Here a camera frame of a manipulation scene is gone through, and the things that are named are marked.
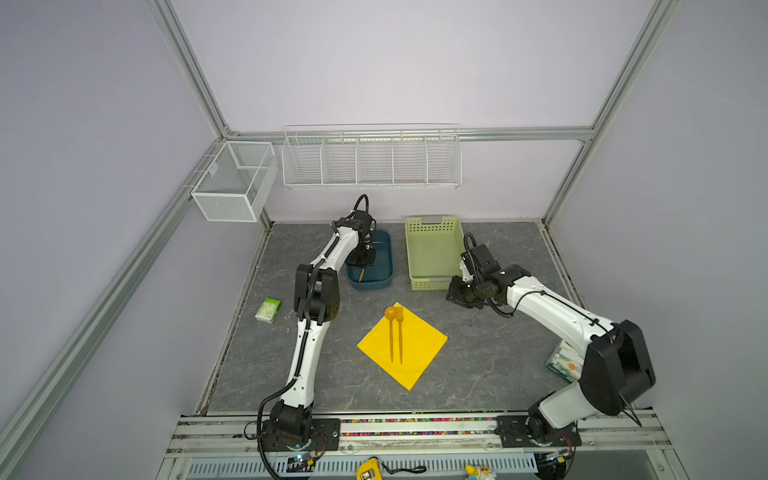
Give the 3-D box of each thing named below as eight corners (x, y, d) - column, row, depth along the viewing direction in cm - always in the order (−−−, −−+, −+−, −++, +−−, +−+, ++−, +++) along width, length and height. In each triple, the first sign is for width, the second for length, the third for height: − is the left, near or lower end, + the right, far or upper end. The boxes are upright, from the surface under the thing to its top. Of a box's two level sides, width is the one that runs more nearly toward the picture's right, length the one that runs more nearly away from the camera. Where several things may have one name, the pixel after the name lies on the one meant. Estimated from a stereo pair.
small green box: (257, 320, 97) (254, 316, 94) (268, 301, 101) (265, 297, 99) (272, 323, 96) (269, 319, 93) (282, 304, 100) (279, 299, 98)
